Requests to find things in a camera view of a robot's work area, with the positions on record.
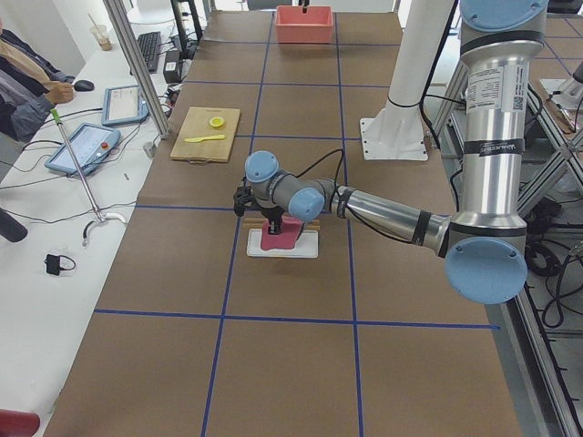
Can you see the pink cleaning cloth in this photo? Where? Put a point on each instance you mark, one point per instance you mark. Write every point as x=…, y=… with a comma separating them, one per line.
x=291, y=229

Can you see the white rectangular tray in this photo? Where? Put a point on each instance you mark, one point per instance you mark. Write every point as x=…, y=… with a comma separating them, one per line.
x=307, y=246

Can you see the yellow plastic knife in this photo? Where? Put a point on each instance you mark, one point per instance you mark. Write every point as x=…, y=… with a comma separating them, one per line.
x=205, y=138

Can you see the wooden cutting board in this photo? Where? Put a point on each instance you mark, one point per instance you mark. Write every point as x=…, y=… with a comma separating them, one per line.
x=196, y=124

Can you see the yellow lemon slices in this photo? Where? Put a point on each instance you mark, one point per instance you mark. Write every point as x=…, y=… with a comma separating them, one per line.
x=216, y=122

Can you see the metal grabber stick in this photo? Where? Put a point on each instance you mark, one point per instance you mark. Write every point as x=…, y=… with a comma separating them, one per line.
x=102, y=217

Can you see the black power adapter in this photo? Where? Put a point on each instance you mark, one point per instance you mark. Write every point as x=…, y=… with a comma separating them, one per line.
x=172, y=70

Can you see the teach pendant far side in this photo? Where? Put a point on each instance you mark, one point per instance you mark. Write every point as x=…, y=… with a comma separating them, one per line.
x=123, y=105

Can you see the teach pendant near board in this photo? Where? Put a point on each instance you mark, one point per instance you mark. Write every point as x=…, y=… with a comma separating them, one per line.
x=91, y=145

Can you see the pink plastic bin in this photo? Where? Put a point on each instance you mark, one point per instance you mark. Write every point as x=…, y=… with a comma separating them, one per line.
x=293, y=26

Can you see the black keyboard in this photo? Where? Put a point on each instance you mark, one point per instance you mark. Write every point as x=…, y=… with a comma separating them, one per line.
x=149, y=46

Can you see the black computer mouse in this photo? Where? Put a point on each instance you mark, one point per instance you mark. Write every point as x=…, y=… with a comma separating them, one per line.
x=84, y=86

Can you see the plastic drink cup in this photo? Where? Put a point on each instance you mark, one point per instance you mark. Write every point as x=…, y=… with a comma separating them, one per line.
x=100, y=33

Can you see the seated person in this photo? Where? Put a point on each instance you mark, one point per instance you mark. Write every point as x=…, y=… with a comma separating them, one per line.
x=30, y=88

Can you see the red cylinder object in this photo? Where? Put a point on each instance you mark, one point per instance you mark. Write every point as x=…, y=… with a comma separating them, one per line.
x=18, y=424

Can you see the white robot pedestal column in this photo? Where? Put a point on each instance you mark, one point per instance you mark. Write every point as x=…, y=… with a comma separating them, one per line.
x=396, y=133

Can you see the aluminium frame post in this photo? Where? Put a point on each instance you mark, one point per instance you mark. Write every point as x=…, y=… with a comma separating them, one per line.
x=128, y=42

